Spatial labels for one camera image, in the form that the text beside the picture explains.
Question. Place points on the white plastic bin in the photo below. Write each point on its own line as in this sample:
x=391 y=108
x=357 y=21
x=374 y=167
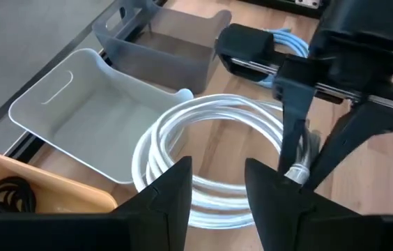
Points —
x=95 y=122

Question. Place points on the orange plastic bin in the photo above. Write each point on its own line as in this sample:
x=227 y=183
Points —
x=60 y=195

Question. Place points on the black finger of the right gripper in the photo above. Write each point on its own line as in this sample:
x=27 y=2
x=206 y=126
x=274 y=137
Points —
x=294 y=104
x=356 y=129

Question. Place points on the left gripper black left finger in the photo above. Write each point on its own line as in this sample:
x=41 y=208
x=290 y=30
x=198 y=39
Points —
x=173 y=195

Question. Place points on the grey translucent plastic bin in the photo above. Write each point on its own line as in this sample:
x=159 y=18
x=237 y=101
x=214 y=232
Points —
x=168 y=66

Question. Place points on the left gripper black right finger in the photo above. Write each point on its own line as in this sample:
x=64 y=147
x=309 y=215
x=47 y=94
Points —
x=273 y=202

